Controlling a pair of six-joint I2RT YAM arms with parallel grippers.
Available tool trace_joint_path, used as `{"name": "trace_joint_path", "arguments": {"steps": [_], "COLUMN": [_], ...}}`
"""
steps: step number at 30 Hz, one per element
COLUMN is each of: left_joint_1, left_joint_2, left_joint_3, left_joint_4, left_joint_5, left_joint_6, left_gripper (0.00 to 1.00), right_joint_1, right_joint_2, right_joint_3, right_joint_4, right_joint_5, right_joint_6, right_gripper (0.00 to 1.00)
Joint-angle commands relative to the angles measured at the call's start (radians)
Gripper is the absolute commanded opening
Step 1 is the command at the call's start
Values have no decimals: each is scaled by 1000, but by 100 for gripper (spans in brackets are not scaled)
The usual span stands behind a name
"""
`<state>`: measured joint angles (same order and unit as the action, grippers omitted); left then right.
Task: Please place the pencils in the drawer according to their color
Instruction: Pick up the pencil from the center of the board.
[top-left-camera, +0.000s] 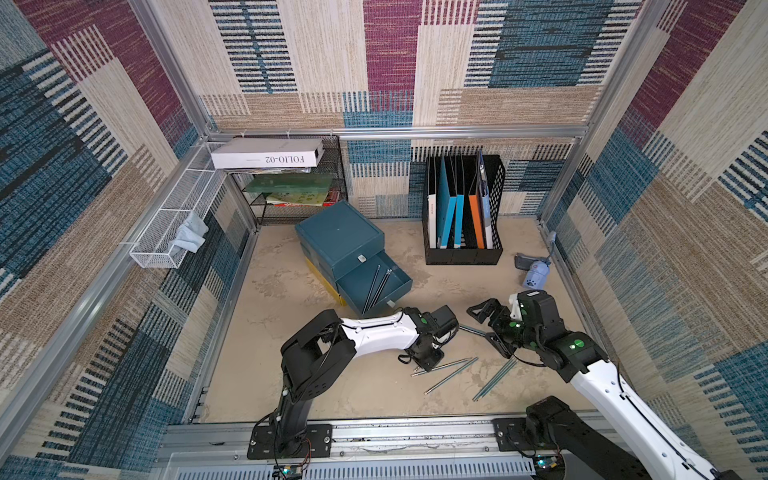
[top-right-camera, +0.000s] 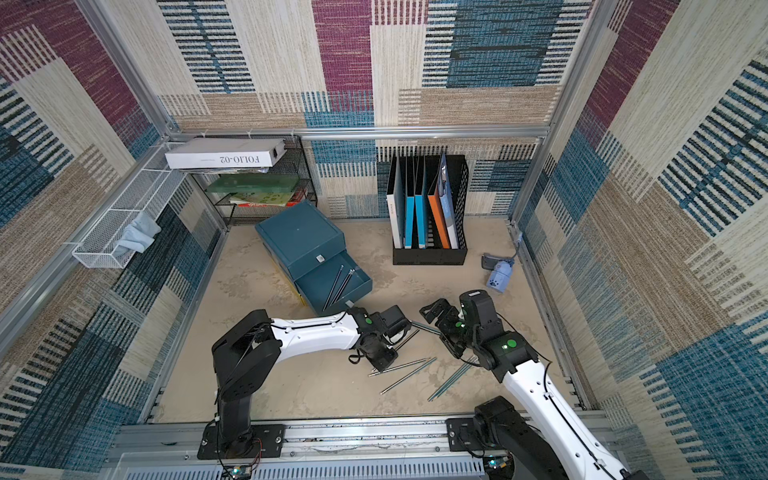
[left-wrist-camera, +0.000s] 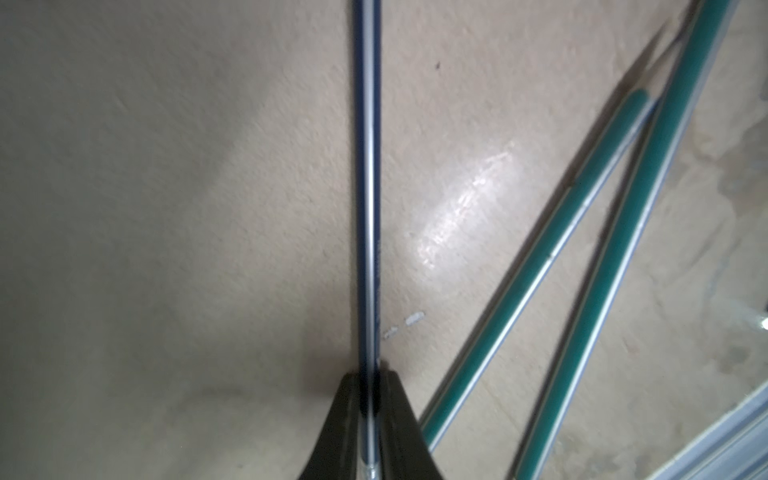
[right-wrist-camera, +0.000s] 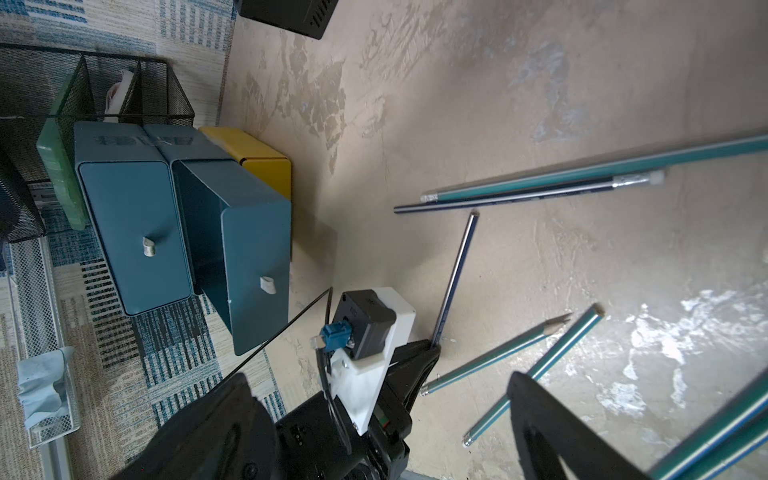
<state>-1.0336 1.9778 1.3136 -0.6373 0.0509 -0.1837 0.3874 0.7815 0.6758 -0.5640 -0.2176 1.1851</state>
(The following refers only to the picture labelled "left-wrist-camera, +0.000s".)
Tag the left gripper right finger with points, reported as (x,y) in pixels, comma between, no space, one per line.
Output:
(404,453)

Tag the teal pencil pair right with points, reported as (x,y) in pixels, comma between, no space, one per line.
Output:
(668,123)

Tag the dark pencil pair angled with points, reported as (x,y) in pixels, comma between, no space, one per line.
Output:
(366,42)

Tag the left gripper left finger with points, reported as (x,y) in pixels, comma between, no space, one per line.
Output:
(334,456)

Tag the teal pencil diagonal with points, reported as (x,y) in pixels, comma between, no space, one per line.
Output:
(601,153)

